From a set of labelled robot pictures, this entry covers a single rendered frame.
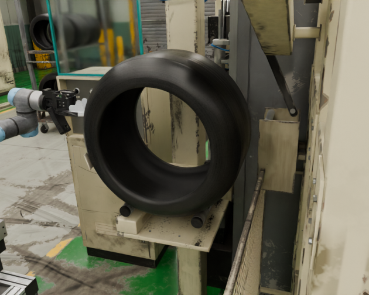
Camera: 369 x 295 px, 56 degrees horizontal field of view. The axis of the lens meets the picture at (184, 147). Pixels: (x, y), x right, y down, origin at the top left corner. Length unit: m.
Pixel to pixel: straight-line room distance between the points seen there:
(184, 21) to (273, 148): 0.60
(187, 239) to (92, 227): 1.25
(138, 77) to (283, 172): 0.69
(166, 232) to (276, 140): 0.55
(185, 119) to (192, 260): 0.74
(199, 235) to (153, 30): 10.03
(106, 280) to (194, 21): 1.70
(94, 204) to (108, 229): 0.20
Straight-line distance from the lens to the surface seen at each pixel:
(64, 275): 2.57
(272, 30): 0.99
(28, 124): 1.52
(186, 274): 1.92
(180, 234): 1.36
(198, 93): 1.04
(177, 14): 1.45
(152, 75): 1.08
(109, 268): 2.53
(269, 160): 1.41
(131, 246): 2.42
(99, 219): 2.42
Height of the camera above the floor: 1.59
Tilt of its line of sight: 21 degrees down
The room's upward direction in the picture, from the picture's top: 2 degrees counter-clockwise
